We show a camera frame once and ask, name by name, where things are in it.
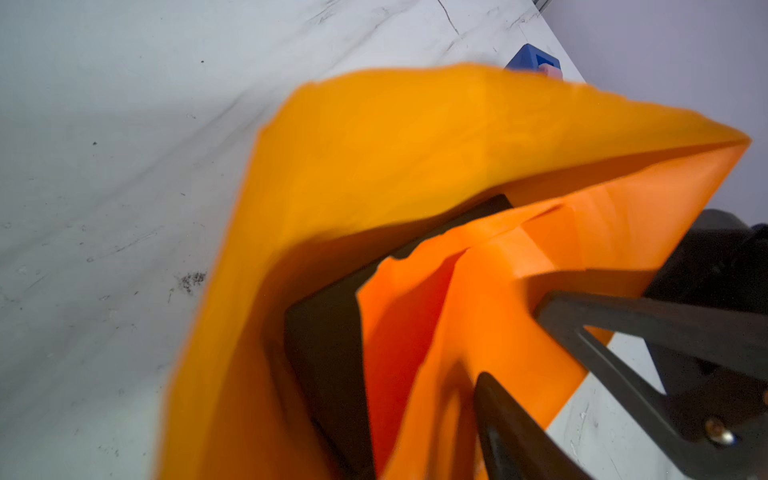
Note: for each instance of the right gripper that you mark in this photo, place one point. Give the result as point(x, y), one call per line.
point(693, 378)

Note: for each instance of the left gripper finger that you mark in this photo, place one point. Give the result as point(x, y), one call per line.
point(513, 445)

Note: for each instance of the dark navy gift box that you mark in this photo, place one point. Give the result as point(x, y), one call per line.
point(323, 342)

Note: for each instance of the blue tape dispenser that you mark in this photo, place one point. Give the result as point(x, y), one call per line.
point(532, 59)

